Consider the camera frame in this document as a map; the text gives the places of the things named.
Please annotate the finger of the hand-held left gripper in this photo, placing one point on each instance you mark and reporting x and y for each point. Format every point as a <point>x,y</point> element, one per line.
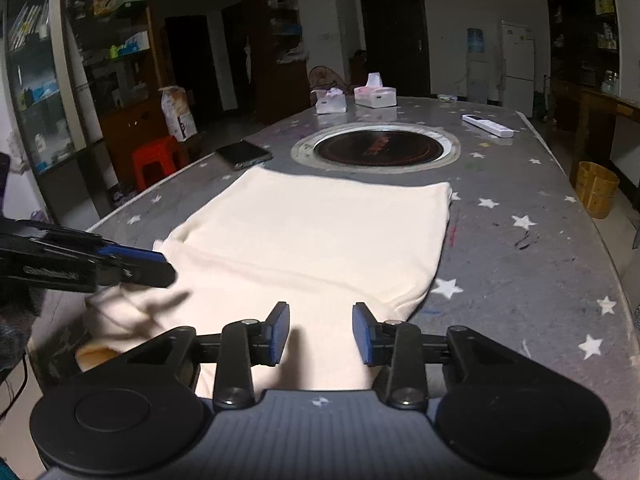
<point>135,255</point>
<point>145,275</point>

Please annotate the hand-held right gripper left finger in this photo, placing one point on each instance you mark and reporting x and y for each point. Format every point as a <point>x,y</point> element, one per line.
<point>280,332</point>

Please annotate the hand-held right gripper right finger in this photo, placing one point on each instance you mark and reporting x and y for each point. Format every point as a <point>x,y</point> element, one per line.
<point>362,335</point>

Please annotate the cream sweatshirt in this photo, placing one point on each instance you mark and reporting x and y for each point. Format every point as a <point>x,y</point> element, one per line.
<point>310,240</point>

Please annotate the red plastic stool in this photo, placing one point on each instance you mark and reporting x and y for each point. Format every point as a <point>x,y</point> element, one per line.
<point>155,152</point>

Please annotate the wooden display cabinet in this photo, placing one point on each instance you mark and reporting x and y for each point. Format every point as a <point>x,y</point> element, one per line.
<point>130,120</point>

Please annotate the printed paper bag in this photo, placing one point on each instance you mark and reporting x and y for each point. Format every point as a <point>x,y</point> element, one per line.
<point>177,115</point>

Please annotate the dark smartphone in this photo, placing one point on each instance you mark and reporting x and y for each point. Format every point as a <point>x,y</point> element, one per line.
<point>244,154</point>

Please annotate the grey star table mat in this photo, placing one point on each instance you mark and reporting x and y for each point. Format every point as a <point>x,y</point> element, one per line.
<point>500,270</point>

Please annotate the round built-in induction cooktop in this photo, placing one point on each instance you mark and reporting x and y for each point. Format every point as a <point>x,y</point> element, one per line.
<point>377,147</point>

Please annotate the glass door cabinet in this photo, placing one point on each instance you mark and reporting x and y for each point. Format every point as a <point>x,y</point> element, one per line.
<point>30,60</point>

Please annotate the dark wooden bookcase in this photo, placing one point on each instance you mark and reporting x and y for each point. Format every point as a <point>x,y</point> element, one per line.
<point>280,95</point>

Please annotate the small white tissue box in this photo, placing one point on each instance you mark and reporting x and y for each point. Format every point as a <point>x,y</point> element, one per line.
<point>330,104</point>

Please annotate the large white tissue box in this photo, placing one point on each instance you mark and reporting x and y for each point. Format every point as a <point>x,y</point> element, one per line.
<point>377,97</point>

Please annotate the white remote control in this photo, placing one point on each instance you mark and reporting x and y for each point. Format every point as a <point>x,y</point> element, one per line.
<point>487,125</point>

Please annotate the small crumpled cloth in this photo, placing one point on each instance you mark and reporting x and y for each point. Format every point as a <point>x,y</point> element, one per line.
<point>446,97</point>

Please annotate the white plastic bag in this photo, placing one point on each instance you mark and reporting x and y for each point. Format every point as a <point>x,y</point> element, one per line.
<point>292,52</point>

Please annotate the wooden bucket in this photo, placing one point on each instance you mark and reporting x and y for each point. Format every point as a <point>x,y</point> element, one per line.
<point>597,192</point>

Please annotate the white water dispenser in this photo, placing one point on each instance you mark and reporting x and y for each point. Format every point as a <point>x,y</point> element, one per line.
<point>477,80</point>

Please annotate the dark wooden door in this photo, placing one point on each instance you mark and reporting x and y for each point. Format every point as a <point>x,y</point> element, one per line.
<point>395,40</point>

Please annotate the blue water jug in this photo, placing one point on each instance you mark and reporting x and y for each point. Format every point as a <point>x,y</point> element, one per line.
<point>476,41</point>

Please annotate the white refrigerator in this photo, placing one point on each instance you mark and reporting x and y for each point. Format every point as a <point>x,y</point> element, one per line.
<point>517,60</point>

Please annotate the wooden desk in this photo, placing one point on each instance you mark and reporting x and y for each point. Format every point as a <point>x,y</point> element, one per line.
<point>595,105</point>

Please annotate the glass jar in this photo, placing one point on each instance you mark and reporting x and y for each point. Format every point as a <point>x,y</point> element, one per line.
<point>609,82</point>

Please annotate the dark wooden shelf unit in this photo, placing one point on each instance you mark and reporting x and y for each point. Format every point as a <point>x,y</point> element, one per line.
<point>575,20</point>

